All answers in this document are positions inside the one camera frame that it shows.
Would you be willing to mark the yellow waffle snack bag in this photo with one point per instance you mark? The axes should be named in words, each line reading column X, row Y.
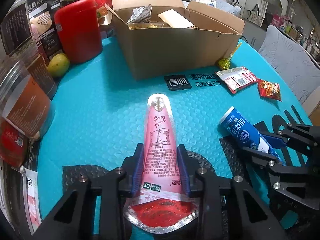
column 147, row 25

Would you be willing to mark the small red snack packet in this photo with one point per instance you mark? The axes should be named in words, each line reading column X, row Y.
column 270, row 90

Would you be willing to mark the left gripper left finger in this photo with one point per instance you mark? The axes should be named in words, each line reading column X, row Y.
column 93, row 208

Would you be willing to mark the yellow green fruit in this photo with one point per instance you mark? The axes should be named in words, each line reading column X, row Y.
column 58, row 65

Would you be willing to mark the dark label tall jar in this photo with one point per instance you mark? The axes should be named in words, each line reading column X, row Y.
column 16, row 31

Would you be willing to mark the orange label clear jar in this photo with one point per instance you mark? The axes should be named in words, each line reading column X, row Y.
column 24, row 104

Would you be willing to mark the silver foil snack bag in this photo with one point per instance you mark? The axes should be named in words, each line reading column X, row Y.
column 141, row 15

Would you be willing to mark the red label dark-lid jar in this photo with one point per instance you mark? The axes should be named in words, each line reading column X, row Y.
column 14, row 145

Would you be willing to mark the blue tube package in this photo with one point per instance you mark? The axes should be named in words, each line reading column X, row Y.
column 245, row 134

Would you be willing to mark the grey covered chair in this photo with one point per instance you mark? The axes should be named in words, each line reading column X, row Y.
column 291, row 62
column 234, row 10

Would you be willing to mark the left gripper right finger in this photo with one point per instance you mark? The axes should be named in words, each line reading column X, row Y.
column 229, row 208

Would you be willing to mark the gold paper box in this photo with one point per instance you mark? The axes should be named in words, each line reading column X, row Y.
column 175, row 20

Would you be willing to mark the open cardboard box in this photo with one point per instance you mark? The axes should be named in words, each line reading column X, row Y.
column 151, row 52

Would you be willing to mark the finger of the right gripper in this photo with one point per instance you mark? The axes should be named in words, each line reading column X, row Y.
column 274, row 167
column 301, row 138

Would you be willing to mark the far grey covered chair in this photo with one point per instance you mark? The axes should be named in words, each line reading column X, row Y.
column 234, row 10

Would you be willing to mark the brown cardboard box on floor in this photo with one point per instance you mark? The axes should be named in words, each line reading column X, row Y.
column 312, row 106

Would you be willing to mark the red white flat packet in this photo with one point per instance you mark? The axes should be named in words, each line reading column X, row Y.
column 237, row 78

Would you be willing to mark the near grey covered chair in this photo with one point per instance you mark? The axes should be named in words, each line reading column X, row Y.
column 291, row 62

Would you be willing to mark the red canister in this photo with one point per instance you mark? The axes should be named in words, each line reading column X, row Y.
column 78, row 30

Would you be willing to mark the green lollipop yellow stick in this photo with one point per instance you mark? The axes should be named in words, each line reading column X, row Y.
column 225, row 63

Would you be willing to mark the pink cone pouch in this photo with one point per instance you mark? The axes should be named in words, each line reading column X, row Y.
column 160, row 206

